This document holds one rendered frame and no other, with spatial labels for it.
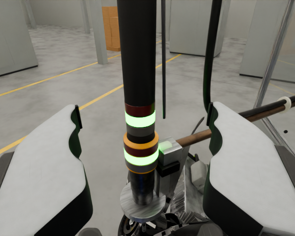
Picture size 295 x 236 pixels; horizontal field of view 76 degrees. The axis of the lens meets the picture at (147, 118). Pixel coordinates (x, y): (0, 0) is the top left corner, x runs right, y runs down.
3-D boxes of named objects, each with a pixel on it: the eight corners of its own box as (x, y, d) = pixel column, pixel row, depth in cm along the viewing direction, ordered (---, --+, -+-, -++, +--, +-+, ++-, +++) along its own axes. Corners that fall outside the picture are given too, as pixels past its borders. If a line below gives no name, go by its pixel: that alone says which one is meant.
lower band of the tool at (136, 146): (148, 148, 28) (148, 121, 25) (164, 167, 25) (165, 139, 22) (121, 158, 26) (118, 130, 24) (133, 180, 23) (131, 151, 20)
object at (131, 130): (146, 118, 24) (146, 110, 24) (160, 131, 22) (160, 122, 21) (122, 125, 23) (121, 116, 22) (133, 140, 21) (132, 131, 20)
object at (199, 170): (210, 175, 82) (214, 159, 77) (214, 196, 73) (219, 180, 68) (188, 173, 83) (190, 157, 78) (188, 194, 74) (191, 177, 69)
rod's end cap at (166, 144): (166, 148, 28) (166, 137, 27) (173, 157, 26) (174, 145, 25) (154, 152, 27) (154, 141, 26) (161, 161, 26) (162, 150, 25)
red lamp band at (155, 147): (148, 131, 26) (148, 124, 26) (165, 150, 23) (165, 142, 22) (119, 140, 25) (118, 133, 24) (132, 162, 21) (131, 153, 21)
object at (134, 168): (148, 146, 28) (148, 139, 27) (164, 165, 24) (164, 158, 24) (120, 155, 26) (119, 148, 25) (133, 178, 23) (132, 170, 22)
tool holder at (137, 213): (161, 173, 34) (163, 128, 29) (185, 204, 29) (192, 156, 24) (114, 192, 31) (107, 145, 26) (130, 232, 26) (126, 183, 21)
